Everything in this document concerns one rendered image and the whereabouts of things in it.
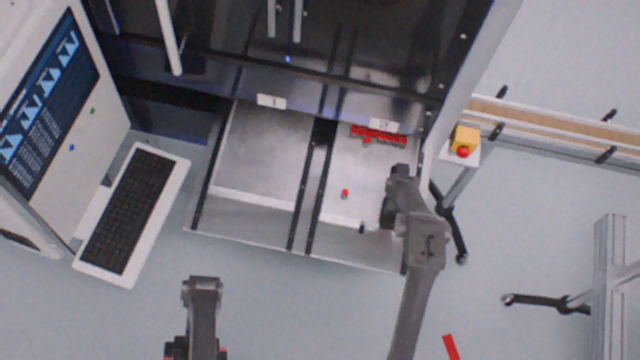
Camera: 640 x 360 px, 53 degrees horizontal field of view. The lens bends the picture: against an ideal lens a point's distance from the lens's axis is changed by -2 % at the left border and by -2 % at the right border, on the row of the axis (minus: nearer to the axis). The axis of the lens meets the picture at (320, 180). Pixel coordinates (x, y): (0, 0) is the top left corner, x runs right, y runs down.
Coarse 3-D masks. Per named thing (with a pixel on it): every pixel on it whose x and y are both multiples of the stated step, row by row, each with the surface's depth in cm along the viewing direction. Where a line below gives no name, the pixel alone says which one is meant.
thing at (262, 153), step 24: (240, 120) 207; (264, 120) 208; (288, 120) 208; (312, 120) 206; (240, 144) 204; (264, 144) 204; (288, 144) 205; (216, 168) 199; (240, 168) 201; (264, 168) 201; (288, 168) 202; (240, 192) 195; (264, 192) 198; (288, 192) 199
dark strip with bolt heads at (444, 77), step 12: (468, 0) 139; (480, 0) 138; (468, 12) 143; (480, 12) 142; (468, 24) 146; (456, 36) 151; (468, 36) 150; (456, 48) 155; (444, 60) 160; (456, 60) 159; (444, 72) 165; (432, 84) 171; (444, 84) 170; (432, 96) 176; (444, 96) 175
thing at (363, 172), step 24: (336, 144) 206; (360, 144) 207; (408, 144) 208; (336, 168) 203; (360, 168) 204; (384, 168) 204; (336, 192) 200; (360, 192) 200; (384, 192) 201; (336, 216) 194; (360, 216) 197
